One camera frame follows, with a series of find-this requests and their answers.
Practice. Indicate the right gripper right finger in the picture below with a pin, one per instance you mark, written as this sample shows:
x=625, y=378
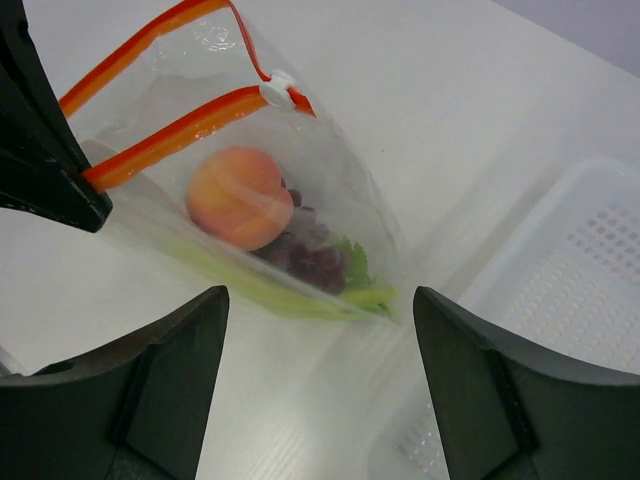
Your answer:
x=509, y=408

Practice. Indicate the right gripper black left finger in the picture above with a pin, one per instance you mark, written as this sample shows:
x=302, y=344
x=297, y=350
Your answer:
x=134, y=408

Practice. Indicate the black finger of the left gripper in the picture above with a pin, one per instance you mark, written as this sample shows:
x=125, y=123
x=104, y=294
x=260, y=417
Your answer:
x=41, y=161

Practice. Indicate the clear zip top bag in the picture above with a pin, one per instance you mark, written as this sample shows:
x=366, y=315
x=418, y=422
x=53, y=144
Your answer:
x=193, y=81

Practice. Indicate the peach fruit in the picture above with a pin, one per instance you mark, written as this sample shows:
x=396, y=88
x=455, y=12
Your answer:
x=236, y=196

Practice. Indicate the red grape bunch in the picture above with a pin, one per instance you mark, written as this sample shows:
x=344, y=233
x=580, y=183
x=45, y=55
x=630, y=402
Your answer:
x=305, y=251

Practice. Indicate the white plastic basket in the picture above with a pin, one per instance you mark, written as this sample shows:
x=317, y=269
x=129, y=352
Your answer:
x=566, y=279

